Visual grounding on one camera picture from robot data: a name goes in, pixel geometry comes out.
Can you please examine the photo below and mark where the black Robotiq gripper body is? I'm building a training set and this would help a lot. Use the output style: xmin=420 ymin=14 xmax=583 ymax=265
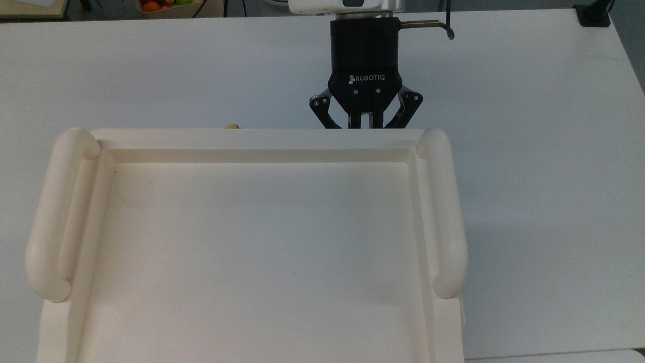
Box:
xmin=329 ymin=18 xmax=403 ymax=114

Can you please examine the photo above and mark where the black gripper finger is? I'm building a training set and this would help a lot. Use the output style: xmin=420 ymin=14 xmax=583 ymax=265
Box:
xmin=370 ymin=86 xmax=424 ymax=130
xmin=309 ymin=89 xmax=361 ymax=130

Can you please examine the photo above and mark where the cardboard box of fruit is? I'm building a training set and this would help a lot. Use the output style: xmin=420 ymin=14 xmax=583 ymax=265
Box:
xmin=136 ymin=0 xmax=225 ymax=19

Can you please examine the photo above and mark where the white plastic tray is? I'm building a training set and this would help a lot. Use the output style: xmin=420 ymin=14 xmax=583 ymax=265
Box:
xmin=25 ymin=127 xmax=469 ymax=363

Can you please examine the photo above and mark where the black clamp with pole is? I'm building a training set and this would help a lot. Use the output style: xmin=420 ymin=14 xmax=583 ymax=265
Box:
xmin=574 ymin=0 xmax=613 ymax=27

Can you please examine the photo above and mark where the light wooden board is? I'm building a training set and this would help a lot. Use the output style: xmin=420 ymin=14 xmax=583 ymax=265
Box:
xmin=0 ymin=0 xmax=70 ymax=20

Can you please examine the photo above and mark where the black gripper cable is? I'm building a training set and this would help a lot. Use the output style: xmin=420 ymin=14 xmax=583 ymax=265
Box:
xmin=400 ymin=0 xmax=456 ymax=41

